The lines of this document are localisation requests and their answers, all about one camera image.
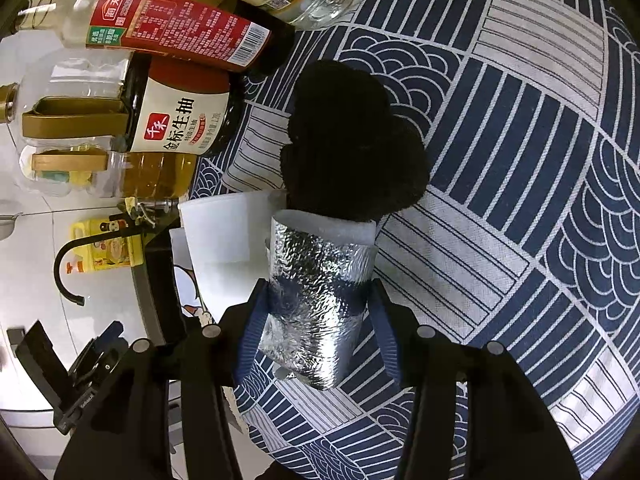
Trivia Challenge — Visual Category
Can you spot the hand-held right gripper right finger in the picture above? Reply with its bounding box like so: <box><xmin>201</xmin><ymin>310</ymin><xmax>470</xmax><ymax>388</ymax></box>
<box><xmin>370</xmin><ymin>280</ymin><xmax>582</xmax><ymax>480</ymax></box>

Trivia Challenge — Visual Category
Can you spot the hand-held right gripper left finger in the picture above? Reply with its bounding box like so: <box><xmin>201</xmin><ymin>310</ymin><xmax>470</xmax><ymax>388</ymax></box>
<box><xmin>54</xmin><ymin>279</ymin><xmax>282</xmax><ymax>480</ymax></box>

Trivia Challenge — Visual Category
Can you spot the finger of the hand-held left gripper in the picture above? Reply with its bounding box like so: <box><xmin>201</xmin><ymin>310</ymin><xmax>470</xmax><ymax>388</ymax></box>
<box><xmin>94</xmin><ymin>320</ymin><xmax>127</xmax><ymax>362</ymax></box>

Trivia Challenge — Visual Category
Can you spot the silver foil bag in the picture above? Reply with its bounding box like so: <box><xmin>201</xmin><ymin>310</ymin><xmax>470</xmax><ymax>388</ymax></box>
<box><xmin>257</xmin><ymin>210</ymin><xmax>379</xmax><ymax>392</ymax></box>

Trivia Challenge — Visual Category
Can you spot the black kitchen faucet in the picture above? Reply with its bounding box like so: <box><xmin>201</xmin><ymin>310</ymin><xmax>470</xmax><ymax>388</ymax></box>
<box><xmin>54</xmin><ymin>220</ymin><xmax>157</xmax><ymax>307</ymax></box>

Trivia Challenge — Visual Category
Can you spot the yellow dish soap bottle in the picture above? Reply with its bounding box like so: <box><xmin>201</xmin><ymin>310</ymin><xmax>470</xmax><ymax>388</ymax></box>
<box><xmin>65</xmin><ymin>219</ymin><xmax>146</xmax><ymax>274</ymax></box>

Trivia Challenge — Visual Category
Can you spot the printed white paper cup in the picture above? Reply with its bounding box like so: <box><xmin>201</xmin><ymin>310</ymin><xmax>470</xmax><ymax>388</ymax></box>
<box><xmin>169</xmin><ymin>227</ymin><xmax>222</xmax><ymax>329</ymax></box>

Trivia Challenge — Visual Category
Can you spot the plain white paper cup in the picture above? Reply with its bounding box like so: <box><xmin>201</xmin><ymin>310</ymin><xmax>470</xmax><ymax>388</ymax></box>
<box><xmin>177</xmin><ymin>191</ymin><xmax>289</xmax><ymax>322</ymax></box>

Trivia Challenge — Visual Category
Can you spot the large clear oil jug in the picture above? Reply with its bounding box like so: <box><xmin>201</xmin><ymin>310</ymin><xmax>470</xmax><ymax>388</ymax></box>
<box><xmin>17</xmin><ymin>147</ymin><xmax>199</xmax><ymax>200</ymax></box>

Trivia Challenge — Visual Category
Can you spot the black cloth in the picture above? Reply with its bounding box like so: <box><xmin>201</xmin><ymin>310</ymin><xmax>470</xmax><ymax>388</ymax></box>
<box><xmin>279</xmin><ymin>59</ymin><xmax>432</xmax><ymax>224</ymax></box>

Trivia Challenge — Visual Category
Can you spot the blue white patterned tablecloth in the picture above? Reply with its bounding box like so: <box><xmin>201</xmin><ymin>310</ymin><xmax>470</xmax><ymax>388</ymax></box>
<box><xmin>187</xmin><ymin>0</ymin><xmax>640</xmax><ymax>480</ymax></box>

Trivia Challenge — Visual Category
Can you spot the soy sauce jug white label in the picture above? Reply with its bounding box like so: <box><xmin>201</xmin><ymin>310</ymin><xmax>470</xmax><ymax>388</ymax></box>
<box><xmin>0</xmin><ymin>52</ymin><xmax>247</xmax><ymax>160</ymax></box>

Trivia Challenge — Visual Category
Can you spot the dark bottle red label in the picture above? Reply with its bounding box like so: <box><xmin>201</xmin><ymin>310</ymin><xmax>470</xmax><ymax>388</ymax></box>
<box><xmin>10</xmin><ymin>0</ymin><xmax>297</xmax><ymax>77</ymax></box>

